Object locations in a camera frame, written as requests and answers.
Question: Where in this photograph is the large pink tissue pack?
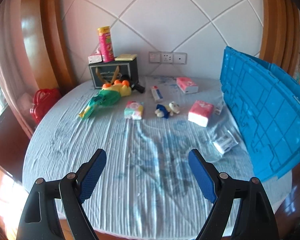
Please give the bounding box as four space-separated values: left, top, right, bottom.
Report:
188 100 214 127

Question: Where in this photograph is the pink curtain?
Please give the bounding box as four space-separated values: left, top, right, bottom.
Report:
0 2 23 111

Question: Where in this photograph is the wall socket panel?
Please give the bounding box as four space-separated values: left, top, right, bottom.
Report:
161 52 173 63

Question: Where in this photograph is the small pink tissue pack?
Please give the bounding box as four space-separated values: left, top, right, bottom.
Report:
176 77 198 94

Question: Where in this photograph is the red plastic toy bag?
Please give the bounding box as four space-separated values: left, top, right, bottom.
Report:
30 88 62 124

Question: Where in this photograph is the wall switch panel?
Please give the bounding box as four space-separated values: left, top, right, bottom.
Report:
149 51 161 63

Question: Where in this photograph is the yellow green plush duck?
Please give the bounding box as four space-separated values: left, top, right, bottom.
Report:
78 80 132 119

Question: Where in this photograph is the pastel tissue pack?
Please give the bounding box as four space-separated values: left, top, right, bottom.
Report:
124 101 144 120

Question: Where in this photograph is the black folding umbrella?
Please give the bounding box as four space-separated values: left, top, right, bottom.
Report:
120 75 145 94

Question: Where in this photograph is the blue plastic storage crate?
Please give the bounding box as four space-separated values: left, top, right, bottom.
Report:
220 47 300 181

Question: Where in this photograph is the yellow sticky note pad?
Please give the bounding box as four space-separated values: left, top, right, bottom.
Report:
115 54 137 61

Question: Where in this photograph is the blue patterned tablecloth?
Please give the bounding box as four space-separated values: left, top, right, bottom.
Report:
22 74 293 239

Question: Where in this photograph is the white plastic bag barcode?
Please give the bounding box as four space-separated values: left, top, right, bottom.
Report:
206 130 240 163

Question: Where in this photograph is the pink chips can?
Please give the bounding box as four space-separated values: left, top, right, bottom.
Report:
97 26 114 62

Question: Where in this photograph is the plush bear blue dress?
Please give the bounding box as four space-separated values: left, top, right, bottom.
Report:
155 101 180 119

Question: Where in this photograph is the small white pink box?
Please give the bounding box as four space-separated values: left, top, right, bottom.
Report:
88 53 103 64

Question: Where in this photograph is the white blue red toothpaste box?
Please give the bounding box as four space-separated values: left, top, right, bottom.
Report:
151 86 163 102

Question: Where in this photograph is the black gift box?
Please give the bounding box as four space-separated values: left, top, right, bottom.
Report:
89 57 139 89

